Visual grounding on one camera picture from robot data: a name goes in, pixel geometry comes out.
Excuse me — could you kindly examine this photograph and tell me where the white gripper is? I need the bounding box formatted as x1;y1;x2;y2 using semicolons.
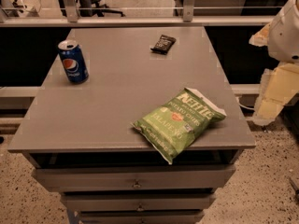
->
249;0;299;126

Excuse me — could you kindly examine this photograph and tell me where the blue pepsi can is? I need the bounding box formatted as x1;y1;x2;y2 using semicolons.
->
58;40;89;84

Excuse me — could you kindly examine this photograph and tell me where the black snack bar wrapper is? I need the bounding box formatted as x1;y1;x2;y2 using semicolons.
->
151;35;177;55

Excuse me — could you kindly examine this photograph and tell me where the green kettle chips bag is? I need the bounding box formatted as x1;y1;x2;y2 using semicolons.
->
133;88;226;164

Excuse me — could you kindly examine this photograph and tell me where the middle grey drawer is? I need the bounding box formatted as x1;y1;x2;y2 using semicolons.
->
61;193;216;212

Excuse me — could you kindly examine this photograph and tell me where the grey drawer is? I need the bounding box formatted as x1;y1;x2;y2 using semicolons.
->
61;193;216;212
32;164;235;192
79;211;204;224

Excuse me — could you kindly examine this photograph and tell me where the top grey drawer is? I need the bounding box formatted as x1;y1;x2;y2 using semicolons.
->
32;164;235;192

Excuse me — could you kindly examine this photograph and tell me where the bottom grey drawer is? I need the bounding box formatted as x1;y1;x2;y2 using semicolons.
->
79;211;204;224

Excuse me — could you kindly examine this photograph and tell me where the metal railing frame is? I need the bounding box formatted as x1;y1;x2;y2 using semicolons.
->
1;0;274;27

